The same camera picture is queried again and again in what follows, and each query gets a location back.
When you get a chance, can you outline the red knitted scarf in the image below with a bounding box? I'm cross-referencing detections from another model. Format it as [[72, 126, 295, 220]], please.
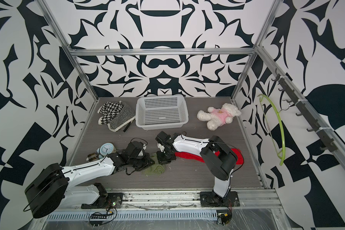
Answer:
[[175, 148, 244, 165]]

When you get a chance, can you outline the black connector hub right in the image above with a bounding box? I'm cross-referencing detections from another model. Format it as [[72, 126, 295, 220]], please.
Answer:
[[216, 212, 232, 226]]

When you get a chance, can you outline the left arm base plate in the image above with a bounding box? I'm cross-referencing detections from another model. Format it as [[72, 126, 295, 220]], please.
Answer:
[[81, 193, 124, 209]]

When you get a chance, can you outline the green knitted scarf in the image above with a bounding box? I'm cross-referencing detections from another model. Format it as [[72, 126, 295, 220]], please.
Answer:
[[142, 153, 165, 175]]

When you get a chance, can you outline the white teddy bear pink shirt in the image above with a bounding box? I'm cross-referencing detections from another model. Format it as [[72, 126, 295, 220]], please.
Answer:
[[197, 103, 242, 131]]

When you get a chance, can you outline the green clothes hanger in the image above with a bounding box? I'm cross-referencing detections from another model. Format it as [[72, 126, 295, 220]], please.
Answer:
[[257, 93, 286, 166]]

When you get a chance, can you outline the white slotted cable duct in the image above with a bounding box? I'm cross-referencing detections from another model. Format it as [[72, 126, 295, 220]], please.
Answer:
[[46, 209, 218, 221]]

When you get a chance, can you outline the white plastic basket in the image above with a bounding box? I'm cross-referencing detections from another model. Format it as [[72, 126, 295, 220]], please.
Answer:
[[136, 95, 189, 130]]

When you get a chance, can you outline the grey wall hook rail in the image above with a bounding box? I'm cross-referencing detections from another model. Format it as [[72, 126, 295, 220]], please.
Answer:
[[272, 69, 338, 152]]

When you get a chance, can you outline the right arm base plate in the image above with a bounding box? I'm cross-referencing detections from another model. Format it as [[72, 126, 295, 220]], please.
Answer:
[[199, 191, 240, 208]]

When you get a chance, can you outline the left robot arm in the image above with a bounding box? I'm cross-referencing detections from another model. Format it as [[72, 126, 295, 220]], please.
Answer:
[[23, 141, 155, 219]]

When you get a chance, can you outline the light blue alarm clock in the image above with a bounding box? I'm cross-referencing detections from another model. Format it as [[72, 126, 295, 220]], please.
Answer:
[[97, 143, 116, 159]]

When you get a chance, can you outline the black connector hub left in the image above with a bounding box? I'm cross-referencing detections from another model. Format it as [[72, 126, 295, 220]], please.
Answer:
[[89, 212, 108, 221]]

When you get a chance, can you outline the black white houndstooth scarf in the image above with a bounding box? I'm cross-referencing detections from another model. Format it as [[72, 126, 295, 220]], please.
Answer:
[[97, 101, 136, 132]]

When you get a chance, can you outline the black connector hub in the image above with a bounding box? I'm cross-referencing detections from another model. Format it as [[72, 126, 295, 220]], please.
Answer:
[[216, 212, 232, 226], [89, 212, 108, 221]]

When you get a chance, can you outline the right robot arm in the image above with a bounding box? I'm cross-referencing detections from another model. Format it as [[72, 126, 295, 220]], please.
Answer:
[[156, 131, 238, 199]]

